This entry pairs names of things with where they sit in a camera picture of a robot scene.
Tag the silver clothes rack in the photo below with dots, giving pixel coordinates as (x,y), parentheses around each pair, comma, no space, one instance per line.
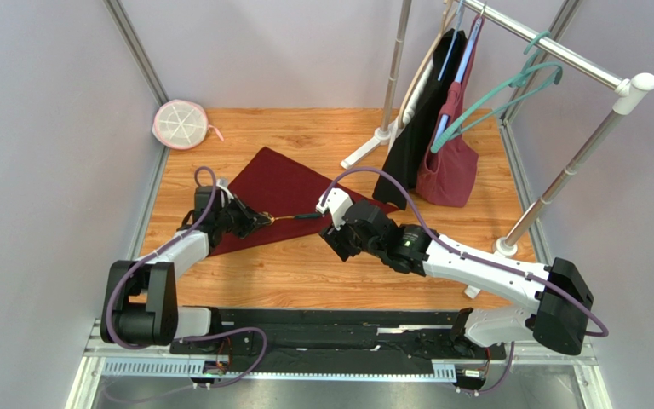
(549,52)

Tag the black hanging garment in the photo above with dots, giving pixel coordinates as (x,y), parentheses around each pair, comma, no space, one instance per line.
(409,150)

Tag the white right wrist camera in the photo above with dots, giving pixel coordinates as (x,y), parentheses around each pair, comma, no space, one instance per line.
(334,203)

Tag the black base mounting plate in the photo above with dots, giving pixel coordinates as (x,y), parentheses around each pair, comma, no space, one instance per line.
(340,342)

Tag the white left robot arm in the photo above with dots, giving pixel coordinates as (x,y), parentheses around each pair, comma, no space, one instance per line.
(140,307)

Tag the white hanging towel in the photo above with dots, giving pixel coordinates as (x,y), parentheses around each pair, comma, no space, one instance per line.
(408,107)

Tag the dark red hanging garment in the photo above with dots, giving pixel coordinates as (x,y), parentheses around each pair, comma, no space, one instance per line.
(447,177)

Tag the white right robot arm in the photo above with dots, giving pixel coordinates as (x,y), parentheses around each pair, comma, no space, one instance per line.
(548,303)

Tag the aluminium frame rail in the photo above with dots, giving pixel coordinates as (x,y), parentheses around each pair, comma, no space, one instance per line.
(530,377)

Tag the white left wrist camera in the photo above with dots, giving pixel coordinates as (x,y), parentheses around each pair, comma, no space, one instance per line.
(222,183)

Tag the gold spoon green handle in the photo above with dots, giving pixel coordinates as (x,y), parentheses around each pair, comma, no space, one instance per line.
(305,216)

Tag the round pink mesh laundry bag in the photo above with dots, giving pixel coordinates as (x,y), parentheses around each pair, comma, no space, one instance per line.
(183,125)

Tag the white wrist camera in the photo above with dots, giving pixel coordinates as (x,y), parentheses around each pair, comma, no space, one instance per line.
(222,183)
(334,203)

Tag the blue plastic hanger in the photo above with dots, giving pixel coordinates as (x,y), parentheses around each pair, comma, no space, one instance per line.
(456,89)

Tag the dark red cloth napkin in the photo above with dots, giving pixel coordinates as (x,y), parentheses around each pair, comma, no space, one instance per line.
(280,186)

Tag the wooden hanger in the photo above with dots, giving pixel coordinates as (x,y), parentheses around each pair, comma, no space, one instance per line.
(447,17)

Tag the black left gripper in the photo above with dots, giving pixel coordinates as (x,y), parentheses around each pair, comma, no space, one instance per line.
(250,219)

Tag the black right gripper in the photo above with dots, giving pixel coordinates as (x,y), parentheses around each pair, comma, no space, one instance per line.
(337,239)

